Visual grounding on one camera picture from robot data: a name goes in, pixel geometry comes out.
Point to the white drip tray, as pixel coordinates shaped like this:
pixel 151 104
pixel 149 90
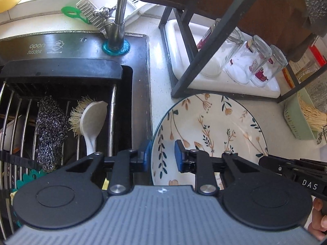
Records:
pixel 222 83

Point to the black sink drying rack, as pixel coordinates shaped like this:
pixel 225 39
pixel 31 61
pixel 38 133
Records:
pixel 23 84

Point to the clear drinking glass right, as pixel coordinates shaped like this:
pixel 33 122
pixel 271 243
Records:
pixel 270 68

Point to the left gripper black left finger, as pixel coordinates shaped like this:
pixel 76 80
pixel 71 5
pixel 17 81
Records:
pixel 94 168

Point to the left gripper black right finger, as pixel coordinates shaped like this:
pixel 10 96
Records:
pixel 229 166

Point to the black kitchen sink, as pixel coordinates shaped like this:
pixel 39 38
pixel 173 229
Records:
pixel 132 107

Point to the steel wool scrubber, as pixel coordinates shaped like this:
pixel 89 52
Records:
pixel 51 128

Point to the white dish brush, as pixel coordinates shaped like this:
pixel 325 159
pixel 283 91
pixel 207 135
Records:
pixel 87 119

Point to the glass jar with red lid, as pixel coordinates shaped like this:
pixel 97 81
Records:
pixel 311 61

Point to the brown wooden cutting board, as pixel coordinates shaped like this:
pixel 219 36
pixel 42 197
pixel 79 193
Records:
pixel 279 22

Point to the floral deer pattern plate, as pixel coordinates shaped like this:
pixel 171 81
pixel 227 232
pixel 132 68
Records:
pixel 208 122

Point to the clear drinking glass left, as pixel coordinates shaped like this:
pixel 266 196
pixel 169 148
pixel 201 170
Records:
pixel 229 47

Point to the clear drinking glass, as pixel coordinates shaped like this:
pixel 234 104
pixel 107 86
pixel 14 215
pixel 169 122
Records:
pixel 248 59
pixel 270 68
pixel 229 47

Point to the person's right hand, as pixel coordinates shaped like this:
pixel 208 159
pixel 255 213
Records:
pixel 317 227

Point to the clear drinking glass middle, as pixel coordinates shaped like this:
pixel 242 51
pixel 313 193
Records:
pixel 248 59

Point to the black metal dish rack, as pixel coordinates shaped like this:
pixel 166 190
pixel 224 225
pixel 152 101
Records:
pixel 199 58

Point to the yellow dish cloth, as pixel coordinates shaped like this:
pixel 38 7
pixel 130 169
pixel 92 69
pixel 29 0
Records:
pixel 104 187

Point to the green basket of sticks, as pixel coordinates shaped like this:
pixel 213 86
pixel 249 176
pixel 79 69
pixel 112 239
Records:
pixel 303 118

